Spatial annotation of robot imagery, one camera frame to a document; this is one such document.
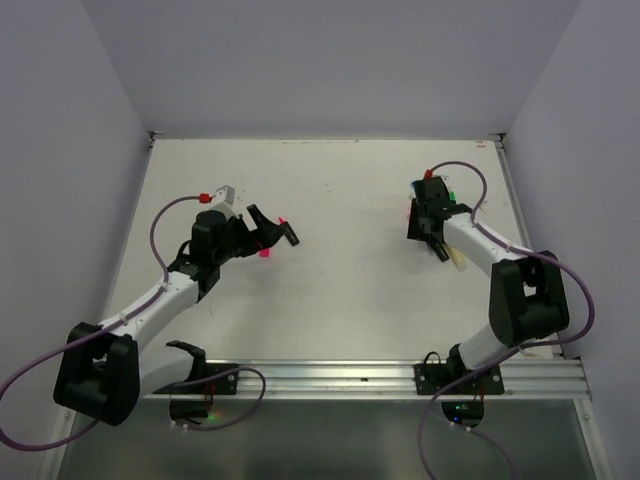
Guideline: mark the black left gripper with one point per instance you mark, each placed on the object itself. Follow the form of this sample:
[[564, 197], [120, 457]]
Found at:
[[267, 233]]

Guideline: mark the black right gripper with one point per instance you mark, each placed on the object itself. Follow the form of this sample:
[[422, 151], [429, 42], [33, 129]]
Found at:
[[414, 230]]

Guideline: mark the black pink highlighter pen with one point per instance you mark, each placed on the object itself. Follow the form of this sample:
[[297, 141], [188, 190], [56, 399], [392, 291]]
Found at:
[[288, 232]]

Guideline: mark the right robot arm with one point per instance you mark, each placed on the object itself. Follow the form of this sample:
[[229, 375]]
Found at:
[[527, 299]]

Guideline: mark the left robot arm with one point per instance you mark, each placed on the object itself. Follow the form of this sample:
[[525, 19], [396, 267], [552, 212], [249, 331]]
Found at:
[[121, 340]]

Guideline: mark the yellow pastel highlighter pen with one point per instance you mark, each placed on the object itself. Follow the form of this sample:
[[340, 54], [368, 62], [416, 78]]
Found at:
[[458, 258]]

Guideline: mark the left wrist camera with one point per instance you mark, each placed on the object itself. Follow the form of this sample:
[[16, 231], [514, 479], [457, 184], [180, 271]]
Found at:
[[223, 200]]

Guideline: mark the aluminium right side rail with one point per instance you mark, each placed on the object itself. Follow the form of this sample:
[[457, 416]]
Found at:
[[537, 193]]

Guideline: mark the aluminium rail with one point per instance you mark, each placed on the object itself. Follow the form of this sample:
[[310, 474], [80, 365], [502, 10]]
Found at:
[[549, 379], [537, 193]]

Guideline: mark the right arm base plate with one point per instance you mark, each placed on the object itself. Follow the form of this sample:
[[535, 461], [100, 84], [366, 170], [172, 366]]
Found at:
[[431, 378]]

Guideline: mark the aluminium front rail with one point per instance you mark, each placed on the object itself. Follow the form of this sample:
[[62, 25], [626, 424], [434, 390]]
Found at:
[[549, 379]]

